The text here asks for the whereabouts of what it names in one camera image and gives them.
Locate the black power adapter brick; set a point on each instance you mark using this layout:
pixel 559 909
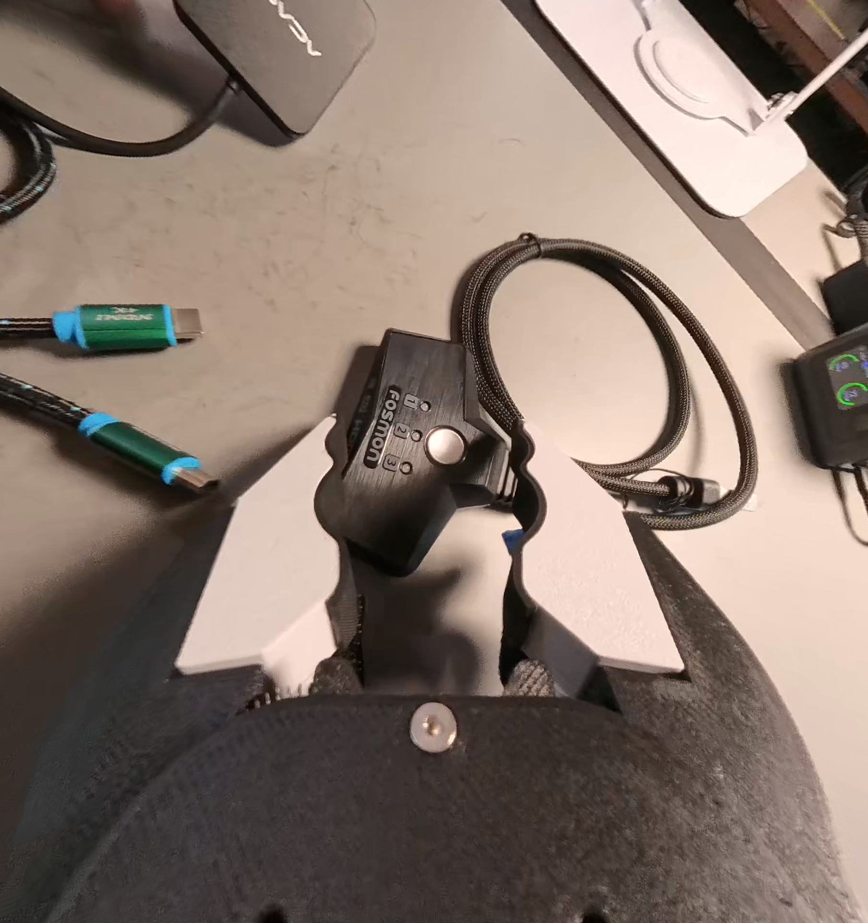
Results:
pixel 859 295

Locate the black hdmi switch box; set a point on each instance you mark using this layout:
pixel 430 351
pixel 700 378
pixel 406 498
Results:
pixel 405 505

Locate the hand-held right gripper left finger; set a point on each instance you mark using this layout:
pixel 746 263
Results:
pixel 261 577

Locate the black usb hub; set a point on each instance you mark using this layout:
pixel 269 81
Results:
pixel 275 65

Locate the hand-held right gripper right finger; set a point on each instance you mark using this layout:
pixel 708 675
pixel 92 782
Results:
pixel 600 577

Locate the dark grey power bank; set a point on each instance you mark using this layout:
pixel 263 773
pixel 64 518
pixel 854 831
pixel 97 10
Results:
pixel 816 418

